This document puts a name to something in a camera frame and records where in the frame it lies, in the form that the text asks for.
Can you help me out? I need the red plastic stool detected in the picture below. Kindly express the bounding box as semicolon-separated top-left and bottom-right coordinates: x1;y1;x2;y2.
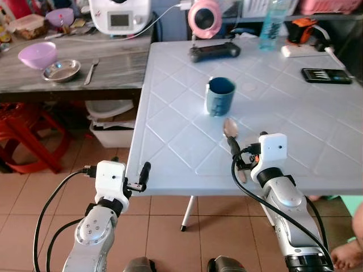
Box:
0;102;72;175

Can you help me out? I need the blue mug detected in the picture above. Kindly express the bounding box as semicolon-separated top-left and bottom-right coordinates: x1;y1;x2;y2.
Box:
205;76;237;117

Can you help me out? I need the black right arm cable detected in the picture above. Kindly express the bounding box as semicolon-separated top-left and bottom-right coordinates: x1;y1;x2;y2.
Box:
230;146;335;268

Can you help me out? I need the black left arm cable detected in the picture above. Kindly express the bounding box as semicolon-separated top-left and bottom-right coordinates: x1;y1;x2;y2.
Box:
32;165;97;272

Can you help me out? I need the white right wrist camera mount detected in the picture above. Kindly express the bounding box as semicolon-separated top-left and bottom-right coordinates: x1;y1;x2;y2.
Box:
251;133;288;181

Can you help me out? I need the robot leg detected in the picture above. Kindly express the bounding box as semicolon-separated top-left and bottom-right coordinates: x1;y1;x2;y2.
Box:
123;256;157;272
206;256;248;272

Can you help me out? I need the round steel dish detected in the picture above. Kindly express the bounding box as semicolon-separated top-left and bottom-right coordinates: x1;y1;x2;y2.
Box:
42;58;82;83

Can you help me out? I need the black smartphone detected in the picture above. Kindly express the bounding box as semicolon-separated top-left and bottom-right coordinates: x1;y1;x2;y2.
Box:
301;67;353;85

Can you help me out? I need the white plastic table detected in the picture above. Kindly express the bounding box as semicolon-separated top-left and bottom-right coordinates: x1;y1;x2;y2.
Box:
125;36;363;232

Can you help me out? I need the pink round appliance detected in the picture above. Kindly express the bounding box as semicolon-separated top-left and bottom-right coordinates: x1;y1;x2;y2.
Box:
187;0;223;40

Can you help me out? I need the large purple plastic bowl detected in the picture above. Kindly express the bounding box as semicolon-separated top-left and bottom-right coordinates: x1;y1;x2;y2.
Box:
18;41;58;70

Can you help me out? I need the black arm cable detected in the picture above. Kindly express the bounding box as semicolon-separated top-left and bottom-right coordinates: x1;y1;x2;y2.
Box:
32;165;97;272
230;146;335;268

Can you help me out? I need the clear plastic food container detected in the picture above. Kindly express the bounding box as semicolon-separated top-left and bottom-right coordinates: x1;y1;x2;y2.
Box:
7;14;48;41

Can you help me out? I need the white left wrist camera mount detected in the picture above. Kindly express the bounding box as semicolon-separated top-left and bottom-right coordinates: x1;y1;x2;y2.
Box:
94;160;127;205

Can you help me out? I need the right robot leg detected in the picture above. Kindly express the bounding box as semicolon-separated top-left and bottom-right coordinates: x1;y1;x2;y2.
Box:
206;256;248;272

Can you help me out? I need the bare foot of person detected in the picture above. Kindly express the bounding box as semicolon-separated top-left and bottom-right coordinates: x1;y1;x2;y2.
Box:
330;195;363;270

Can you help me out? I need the white storage box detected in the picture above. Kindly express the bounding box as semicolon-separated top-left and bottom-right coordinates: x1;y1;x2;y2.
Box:
85;99;136;149

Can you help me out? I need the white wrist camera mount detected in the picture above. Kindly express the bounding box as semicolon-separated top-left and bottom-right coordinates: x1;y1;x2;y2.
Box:
251;133;288;181
94;160;127;205

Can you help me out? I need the black game controller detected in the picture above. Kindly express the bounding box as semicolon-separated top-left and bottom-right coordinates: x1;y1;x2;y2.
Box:
188;41;242;63

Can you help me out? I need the metal spoon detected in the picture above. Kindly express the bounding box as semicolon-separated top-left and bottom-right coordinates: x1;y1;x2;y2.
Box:
222;117;248;184

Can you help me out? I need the white plastic basket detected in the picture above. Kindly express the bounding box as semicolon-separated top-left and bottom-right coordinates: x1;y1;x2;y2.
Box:
240;0;300;18

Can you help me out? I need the white appliance cable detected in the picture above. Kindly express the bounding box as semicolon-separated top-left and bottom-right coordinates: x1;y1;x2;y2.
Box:
74;2;195;44

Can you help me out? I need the left robot leg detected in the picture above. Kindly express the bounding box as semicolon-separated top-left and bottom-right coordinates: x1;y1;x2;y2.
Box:
123;256;157;272

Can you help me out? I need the grey wooden table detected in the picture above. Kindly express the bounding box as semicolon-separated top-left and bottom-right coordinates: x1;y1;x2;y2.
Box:
0;31;155;104

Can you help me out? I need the orange black tool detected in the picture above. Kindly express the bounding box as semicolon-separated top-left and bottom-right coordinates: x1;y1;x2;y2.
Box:
288;18;319;45

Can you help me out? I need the small purple bowl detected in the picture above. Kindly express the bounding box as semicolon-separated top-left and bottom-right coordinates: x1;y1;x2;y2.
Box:
45;7;76;29

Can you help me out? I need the clear blue water bottle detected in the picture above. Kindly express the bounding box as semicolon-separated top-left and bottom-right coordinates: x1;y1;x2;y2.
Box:
259;0;290;52

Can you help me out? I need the white kitchen appliance with display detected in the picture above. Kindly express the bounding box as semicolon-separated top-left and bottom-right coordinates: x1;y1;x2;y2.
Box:
88;0;153;36

